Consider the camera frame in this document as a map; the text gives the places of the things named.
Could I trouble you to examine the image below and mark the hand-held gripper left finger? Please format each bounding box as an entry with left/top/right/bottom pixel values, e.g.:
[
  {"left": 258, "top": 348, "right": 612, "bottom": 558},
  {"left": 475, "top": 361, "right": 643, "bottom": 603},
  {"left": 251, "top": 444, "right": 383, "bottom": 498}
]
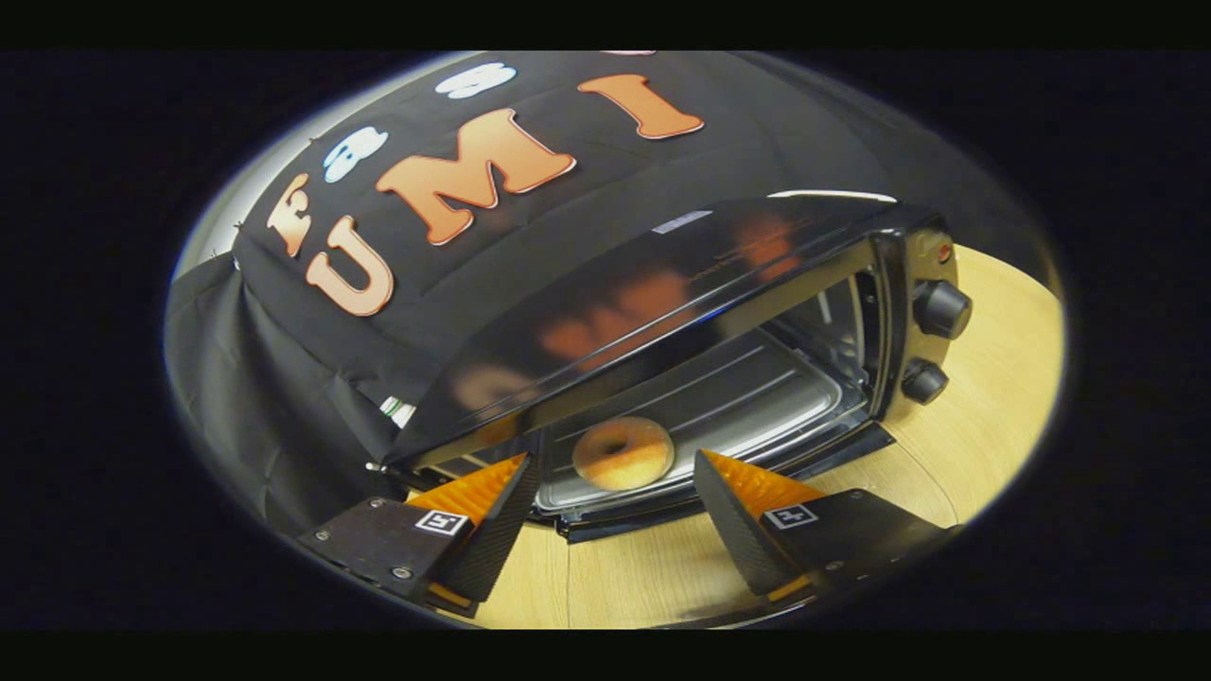
[{"left": 299, "top": 452, "right": 541, "bottom": 618}]

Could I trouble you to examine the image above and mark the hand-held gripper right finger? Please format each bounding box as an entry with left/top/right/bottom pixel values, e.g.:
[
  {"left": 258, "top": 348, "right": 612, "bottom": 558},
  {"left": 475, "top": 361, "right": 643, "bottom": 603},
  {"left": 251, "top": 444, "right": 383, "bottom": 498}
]
[{"left": 693, "top": 449, "right": 961, "bottom": 606}]

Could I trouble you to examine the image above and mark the black toaster oven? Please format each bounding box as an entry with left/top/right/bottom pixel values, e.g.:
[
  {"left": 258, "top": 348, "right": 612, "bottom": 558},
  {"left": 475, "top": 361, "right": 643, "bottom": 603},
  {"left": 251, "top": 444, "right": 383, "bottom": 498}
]
[{"left": 367, "top": 194, "right": 974, "bottom": 545}]

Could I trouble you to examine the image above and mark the glazed brown donut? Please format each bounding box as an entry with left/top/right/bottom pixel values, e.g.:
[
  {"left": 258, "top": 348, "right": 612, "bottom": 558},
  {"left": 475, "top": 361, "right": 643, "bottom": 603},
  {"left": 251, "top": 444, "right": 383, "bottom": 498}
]
[{"left": 572, "top": 416, "right": 676, "bottom": 492}]

